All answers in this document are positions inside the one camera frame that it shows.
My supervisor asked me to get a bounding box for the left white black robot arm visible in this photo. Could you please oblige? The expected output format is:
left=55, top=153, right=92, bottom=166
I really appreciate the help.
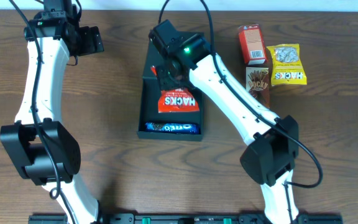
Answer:
left=0, top=0, right=104, bottom=223

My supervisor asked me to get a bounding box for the brown Pocky box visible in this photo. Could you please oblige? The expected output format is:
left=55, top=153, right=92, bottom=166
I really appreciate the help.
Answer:
left=246, top=67, right=270, bottom=108

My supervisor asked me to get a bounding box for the black gift box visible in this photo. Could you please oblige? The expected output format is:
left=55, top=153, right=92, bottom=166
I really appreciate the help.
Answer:
left=137, top=43, right=204, bottom=141

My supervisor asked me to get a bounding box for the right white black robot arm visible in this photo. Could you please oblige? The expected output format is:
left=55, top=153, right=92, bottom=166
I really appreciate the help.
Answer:
left=149, top=20, right=298, bottom=223

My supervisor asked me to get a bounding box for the yellow Hacks candy bag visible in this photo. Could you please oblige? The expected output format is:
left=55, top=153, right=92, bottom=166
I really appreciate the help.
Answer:
left=267, top=44, right=307, bottom=86

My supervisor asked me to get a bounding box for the blue Oreo cookie pack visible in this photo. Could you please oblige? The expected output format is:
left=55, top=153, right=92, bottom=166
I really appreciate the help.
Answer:
left=145, top=122, right=200, bottom=134

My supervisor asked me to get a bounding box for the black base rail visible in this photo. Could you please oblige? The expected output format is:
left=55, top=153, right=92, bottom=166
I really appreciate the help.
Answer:
left=28, top=212, right=344, bottom=224

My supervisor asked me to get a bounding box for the red Hacks candy bag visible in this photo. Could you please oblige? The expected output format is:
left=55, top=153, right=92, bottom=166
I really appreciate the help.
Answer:
left=150, top=65, right=200, bottom=113

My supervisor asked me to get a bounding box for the red cardboard snack box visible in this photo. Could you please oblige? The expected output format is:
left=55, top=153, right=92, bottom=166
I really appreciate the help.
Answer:
left=238, top=24, right=268, bottom=65

